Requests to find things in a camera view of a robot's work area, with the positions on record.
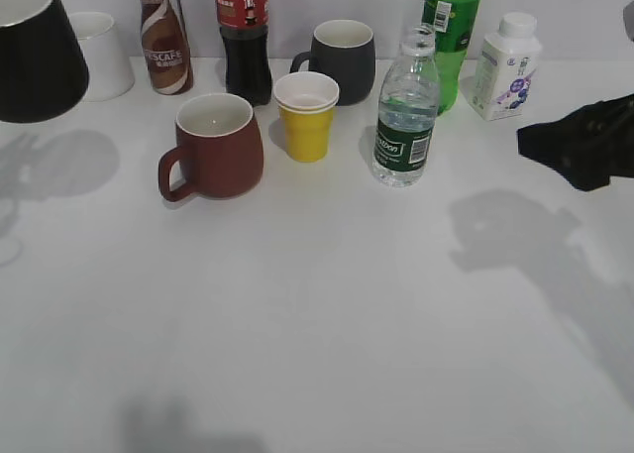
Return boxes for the clear water bottle green label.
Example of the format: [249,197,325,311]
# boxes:
[372,24,440,187]

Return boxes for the thin dark rod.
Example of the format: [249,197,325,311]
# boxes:
[176,0,189,42]

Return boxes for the yellow paper cup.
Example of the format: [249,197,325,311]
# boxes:
[273,71,340,163]

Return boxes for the dark grey ceramic mug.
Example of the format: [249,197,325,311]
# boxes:
[289,20,375,106]

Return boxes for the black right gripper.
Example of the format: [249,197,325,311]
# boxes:
[517,95,633,191]

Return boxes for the white yogurt drink bottle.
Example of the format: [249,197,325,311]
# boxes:
[468,12,542,121]

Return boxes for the red-brown ceramic mug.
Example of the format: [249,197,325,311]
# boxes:
[158,93,264,203]

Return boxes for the black ceramic mug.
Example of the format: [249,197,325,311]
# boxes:
[1,0,89,124]

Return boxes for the cola bottle red label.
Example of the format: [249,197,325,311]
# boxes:
[214,0,272,106]

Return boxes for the Nescafe coffee bottle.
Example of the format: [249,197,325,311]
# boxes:
[140,0,193,96]

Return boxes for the white ceramic mug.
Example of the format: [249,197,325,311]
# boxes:
[69,12,135,102]

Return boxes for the green soda bottle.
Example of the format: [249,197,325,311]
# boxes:
[422,0,480,115]

